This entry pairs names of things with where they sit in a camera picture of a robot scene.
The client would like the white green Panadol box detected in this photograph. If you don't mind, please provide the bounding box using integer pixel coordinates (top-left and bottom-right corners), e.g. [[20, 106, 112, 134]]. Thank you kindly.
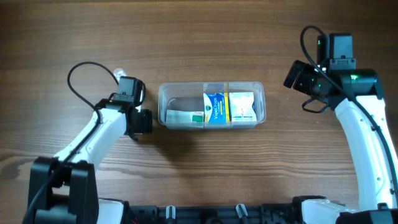
[[166, 110, 204, 128]]

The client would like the blue VapoDrops lozenge box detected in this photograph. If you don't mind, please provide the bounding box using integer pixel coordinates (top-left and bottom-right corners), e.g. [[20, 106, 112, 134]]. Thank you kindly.
[[203, 92, 230, 123]]

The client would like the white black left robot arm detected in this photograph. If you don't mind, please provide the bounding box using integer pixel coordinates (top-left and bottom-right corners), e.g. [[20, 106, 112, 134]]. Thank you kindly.
[[23, 99, 152, 223]]

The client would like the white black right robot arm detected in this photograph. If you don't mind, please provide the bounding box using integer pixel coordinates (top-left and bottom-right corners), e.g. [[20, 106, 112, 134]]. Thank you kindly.
[[284, 60, 397, 223]]

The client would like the clear plastic container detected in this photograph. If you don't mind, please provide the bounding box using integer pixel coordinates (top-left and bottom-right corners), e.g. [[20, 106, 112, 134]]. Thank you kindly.
[[158, 82, 266, 129]]

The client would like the white medicine box in container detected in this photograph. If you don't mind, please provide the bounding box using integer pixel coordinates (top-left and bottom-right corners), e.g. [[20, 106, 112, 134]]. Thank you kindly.
[[229, 92, 257, 122]]

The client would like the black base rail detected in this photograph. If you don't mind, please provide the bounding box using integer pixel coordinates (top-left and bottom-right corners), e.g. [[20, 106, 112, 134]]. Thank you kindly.
[[127, 203, 297, 224]]

